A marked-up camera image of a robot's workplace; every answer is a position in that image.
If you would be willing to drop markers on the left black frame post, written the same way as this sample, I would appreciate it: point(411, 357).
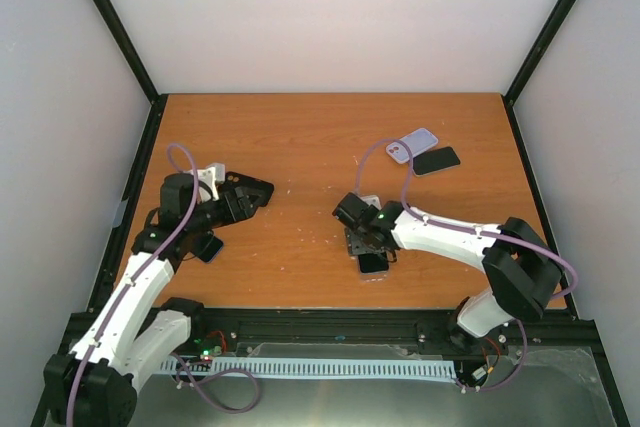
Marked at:
point(121, 37)

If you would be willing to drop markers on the right black table rail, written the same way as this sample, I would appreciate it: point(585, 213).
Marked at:
point(566, 281)

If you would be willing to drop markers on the dark blue phone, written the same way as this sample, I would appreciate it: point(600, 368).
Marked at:
point(207, 248)

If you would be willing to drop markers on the left black table rail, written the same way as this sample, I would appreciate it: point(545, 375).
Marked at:
point(109, 266)

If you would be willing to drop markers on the black table rail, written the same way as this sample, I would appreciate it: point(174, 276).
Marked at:
point(109, 266)
point(566, 281)

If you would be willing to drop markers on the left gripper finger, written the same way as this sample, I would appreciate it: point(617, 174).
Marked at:
point(248, 201)
point(251, 185)

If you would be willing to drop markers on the right controller wiring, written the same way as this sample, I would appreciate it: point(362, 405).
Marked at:
point(487, 359)

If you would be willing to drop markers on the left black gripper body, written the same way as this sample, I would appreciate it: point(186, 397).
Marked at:
point(217, 219)

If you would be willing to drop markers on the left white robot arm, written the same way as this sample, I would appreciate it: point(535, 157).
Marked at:
point(98, 381)

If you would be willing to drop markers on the black frame post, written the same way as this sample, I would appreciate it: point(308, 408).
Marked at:
point(542, 42)
point(121, 37)

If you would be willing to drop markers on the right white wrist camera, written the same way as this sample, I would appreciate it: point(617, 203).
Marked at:
point(373, 200)

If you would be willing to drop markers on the right black frame post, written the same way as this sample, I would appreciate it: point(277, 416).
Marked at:
point(542, 42)

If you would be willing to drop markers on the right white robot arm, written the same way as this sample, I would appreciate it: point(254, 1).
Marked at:
point(522, 273)

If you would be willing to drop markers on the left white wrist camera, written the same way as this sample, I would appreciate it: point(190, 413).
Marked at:
point(209, 179)

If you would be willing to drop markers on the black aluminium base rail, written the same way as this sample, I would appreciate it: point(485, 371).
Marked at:
point(420, 331)

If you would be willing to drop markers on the lavender phone case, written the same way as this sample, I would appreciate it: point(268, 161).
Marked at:
point(412, 144)

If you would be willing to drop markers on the white phone black screen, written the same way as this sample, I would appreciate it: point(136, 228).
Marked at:
point(435, 160)

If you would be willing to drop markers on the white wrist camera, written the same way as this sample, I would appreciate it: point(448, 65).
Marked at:
point(209, 179)
point(373, 200)

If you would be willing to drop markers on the light blue cable duct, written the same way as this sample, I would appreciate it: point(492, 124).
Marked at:
point(325, 369)

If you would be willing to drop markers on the left controller board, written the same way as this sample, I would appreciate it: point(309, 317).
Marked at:
point(211, 345)

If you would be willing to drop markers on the blue smartphone black screen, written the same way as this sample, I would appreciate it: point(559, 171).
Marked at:
point(374, 265)

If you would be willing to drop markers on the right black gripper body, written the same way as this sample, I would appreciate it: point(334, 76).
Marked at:
point(362, 243)

